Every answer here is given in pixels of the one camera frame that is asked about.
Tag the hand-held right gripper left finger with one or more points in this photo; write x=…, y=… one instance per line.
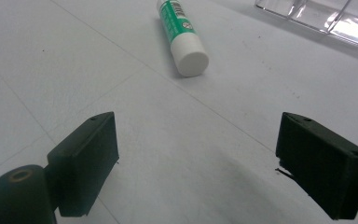
x=84, y=165

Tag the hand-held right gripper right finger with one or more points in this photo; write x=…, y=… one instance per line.
x=320, y=161

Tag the clear acrylic organizer tray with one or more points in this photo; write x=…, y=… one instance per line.
x=323, y=18

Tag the green and white glue stick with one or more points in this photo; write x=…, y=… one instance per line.
x=181, y=37

